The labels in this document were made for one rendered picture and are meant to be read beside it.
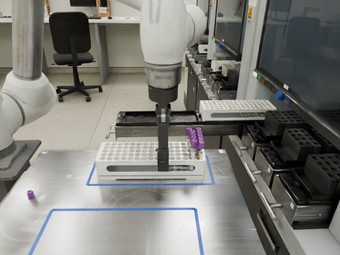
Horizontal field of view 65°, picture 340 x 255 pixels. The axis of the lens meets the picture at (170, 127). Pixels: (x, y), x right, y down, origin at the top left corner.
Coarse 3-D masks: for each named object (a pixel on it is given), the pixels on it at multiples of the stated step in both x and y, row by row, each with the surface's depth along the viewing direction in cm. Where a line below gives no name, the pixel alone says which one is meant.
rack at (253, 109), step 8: (200, 104) 112; (208, 104) 110; (216, 104) 111; (224, 104) 111; (232, 104) 112; (240, 104) 112; (248, 104) 112; (256, 104) 112; (264, 104) 112; (200, 112) 113; (208, 112) 106; (216, 112) 106; (224, 112) 107; (232, 112) 117; (240, 112) 117; (248, 112) 114; (256, 112) 114; (264, 112) 113
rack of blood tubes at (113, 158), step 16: (112, 144) 79; (128, 144) 79; (144, 144) 79; (176, 144) 80; (96, 160) 71; (112, 160) 71; (128, 160) 71; (144, 160) 71; (176, 160) 71; (192, 160) 71; (112, 176) 73; (128, 176) 73; (144, 176) 73; (160, 176) 73; (176, 176) 73; (192, 176) 74
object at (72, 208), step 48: (48, 192) 69; (96, 192) 69; (144, 192) 69; (192, 192) 69; (240, 192) 70; (0, 240) 56; (48, 240) 56; (96, 240) 56; (144, 240) 56; (192, 240) 56; (240, 240) 56
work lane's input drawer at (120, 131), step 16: (128, 112) 115; (144, 112) 115; (176, 112) 116; (192, 112) 117; (128, 128) 105; (144, 128) 106; (176, 128) 106; (192, 128) 107; (208, 128) 107; (224, 128) 108; (240, 128) 108
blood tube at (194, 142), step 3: (192, 141) 70; (195, 141) 70; (192, 144) 70; (195, 144) 70; (192, 147) 70; (195, 147) 70; (192, 150) 71; (195, 150) 71; (192, 153) 71; (195, 153) 72; (192, 156) 72; (192, 159) 72; (192, 165) 73; (189, 168) 74; (192, 168) 73
